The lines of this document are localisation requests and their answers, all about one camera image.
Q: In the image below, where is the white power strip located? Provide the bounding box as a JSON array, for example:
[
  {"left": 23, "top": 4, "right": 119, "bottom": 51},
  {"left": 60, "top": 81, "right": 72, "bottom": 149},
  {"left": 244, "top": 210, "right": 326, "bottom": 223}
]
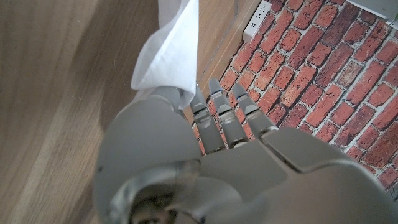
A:
[{"left": 242, "top": 0, "right": 272, "bottom": 44}]

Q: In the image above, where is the white pillar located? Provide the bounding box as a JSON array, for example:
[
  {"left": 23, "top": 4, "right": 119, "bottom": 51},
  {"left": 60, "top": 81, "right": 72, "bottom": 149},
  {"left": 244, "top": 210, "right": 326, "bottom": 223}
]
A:
[{"left": 345, "top": 0, "right": 398, "bottom": 31}]

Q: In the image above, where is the white handkerchief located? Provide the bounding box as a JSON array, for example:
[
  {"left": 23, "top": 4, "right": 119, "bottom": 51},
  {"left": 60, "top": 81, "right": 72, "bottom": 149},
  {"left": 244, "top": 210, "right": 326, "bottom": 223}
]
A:
[{"left": 130, "top": 0, "right": 200, "bottom": 110}]

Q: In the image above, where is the red brick print backdrop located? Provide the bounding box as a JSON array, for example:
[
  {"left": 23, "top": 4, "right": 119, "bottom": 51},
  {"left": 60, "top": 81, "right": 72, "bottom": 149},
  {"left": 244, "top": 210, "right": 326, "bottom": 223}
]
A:
[{"left": 186, "top": 0, "right": 398, "bottom": 191}]

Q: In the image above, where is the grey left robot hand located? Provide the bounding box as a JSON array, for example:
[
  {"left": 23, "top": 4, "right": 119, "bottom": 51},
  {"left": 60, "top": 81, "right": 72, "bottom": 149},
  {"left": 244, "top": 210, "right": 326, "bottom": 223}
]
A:
[{"left": 92, "top": 78, "right": 398, "bottom": 224}]

